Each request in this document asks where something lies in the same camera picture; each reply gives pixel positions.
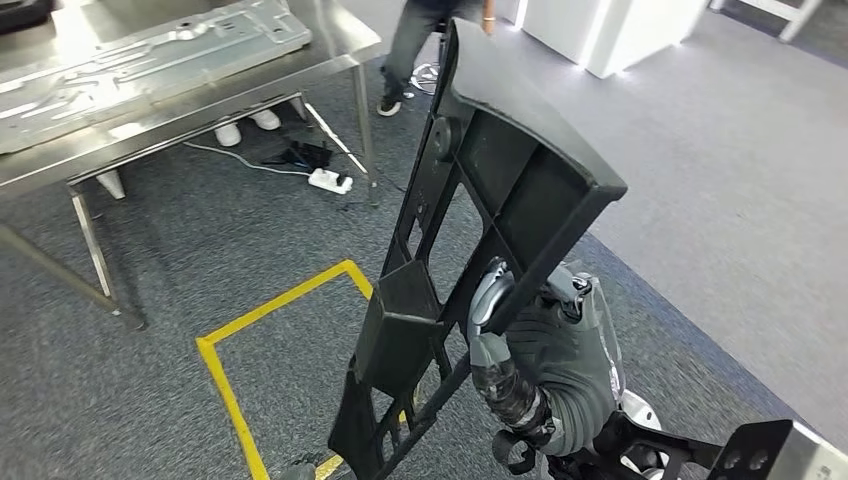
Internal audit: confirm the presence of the chrome stool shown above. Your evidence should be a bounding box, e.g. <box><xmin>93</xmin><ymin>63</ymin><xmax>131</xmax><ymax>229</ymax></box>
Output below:
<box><xmin>409</xmin><ymin>62</ymin><xmax>442</xmax><ymax>97</ymax></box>

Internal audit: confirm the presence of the person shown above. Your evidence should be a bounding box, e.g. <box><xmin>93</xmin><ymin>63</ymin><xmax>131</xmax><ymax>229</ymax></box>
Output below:
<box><xmin>376</xmin><ymin>0</ymin><xmax>498</xmax><ymax>119</ymax></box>

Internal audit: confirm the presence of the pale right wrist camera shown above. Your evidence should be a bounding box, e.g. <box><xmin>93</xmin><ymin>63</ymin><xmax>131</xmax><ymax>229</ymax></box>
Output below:
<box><xmin>705</xmin><ymin>419</ymin><xmax>848</xmax><ymax>480</ymax></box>

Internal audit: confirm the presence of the steel workbench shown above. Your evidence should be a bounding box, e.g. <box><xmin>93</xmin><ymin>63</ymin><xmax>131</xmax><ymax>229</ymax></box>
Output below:
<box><xmin>0</xmin><ymin>0</ymin><xmax>384</xmax><ymax>333</ymax></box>

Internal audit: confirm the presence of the stamped sheet metal panel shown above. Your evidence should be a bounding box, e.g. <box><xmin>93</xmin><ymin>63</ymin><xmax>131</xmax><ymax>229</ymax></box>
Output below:
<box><xmin>0</xmin><ymin>0</ymin><xmax>313</xmax><ymax>156</ymax></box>

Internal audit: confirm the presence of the black tray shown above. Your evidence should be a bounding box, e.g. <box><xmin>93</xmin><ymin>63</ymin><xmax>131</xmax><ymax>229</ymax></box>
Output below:
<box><xmin>0</xmin><ymin>0</ymin><xmax>58</xmax><ymax>34</ymax></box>

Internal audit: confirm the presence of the white table frame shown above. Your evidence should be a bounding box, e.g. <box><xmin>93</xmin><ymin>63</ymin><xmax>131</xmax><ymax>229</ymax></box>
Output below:
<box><xmin>708</xmin><ymin>0</ymin><xmax>826</xmax><ymax>44</ymax></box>

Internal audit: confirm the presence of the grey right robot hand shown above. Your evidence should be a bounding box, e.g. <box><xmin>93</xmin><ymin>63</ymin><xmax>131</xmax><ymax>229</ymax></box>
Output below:
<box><xmin>466</xmin><ymin>258</ymin><xmax>627</xmax><ymax>433</ymax></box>

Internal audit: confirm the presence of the black power adapter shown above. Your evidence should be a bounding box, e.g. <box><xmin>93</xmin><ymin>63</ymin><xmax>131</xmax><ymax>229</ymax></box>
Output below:
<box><xmin>261</xmin><ymin>139</ymin><xmax>335</xmax><ymax>172</ymax></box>

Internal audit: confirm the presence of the black plastic frame part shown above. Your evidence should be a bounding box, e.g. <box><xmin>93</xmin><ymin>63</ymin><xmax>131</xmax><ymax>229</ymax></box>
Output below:
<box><xmin>327</xmin><ymin>18</ymin><xmax>629</xmax><ymax>480</ymax></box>

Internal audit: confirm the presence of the white power strip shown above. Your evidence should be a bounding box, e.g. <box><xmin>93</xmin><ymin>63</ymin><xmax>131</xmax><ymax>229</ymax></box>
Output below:
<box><xmin>307</xmin><ymin>167</ymin><xmax>354</xmax><ymax>196</ymax></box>

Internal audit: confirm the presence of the black right camera bracket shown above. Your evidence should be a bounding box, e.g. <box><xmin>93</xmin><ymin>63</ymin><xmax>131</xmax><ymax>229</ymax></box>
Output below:
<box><xmin>563</xmin><ymin>410</ymin><xmax>723</xmax><ymax>480</ymax></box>

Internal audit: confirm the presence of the white cable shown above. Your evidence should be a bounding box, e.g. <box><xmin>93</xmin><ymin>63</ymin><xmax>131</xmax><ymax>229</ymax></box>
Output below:
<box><xmin>184</xmin><ymin>140</ymin><xmax>313</xmax><ymax>179</ymax></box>

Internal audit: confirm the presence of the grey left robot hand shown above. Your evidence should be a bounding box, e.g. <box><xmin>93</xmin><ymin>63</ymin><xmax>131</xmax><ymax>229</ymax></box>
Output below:
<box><xmin>278</xmin><ymin>460</ymin><xmax>319</xmax><ymax>480</ymax></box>

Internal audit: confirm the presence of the white display plinth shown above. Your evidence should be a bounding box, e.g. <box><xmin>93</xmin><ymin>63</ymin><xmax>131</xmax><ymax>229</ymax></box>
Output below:
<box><xmin>513</xmin><ymin>0</ymin><xmax>710</xmax><ymax>81</ymax></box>

